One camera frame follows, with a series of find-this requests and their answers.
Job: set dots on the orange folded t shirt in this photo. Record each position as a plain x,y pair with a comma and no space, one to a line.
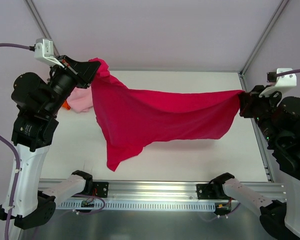
66,106

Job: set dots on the right aluminium frame post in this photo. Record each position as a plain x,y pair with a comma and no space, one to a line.
264,35

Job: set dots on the aluminium mounting rail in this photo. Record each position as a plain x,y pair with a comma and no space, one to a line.
171,191

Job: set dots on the magenta t shirt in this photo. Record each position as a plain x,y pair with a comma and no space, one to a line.
131,119

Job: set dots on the left aluminium frame post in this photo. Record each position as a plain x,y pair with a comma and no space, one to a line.
34,12

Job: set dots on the white slotted cable duct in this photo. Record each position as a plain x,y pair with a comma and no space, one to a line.
133,205

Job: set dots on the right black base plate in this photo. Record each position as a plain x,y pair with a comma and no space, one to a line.
209,191

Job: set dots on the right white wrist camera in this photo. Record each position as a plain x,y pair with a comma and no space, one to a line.
282,80

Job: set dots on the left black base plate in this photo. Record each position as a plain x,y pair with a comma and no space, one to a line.
100,189

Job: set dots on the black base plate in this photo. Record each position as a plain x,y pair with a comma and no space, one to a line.
100,189
209,191

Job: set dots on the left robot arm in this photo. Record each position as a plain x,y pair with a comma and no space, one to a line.
39,102

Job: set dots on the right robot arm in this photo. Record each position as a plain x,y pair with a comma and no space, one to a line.
278,119

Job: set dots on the aluminium frame post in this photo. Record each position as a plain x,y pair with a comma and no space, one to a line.
34,12
264,35

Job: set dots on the pink folded t shirt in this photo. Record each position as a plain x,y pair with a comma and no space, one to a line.
80,100

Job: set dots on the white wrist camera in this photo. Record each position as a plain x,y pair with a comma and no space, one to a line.
44,52
282,80

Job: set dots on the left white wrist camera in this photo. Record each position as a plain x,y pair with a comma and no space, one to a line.
44,52

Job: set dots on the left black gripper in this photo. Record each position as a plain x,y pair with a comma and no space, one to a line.
73,72

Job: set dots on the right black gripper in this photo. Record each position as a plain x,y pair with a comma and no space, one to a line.
251,105

